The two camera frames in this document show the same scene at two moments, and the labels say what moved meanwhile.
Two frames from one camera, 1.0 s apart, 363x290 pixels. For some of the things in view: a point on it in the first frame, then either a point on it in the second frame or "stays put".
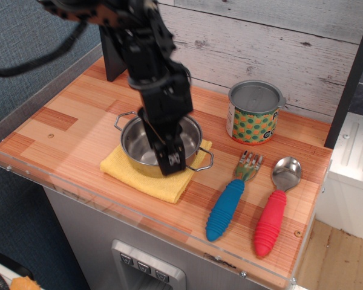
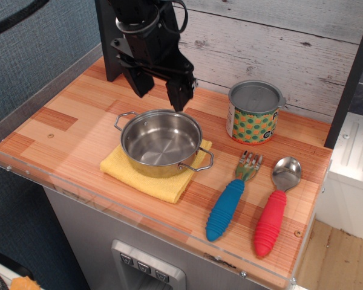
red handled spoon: (286, 172) stays put
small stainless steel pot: (136, 147) stays put
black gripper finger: (171, 156) → (180, 92)
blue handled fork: (227, 201) stays put
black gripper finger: (155, 139) → (142, 81)
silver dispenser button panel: (138, 269) stays put
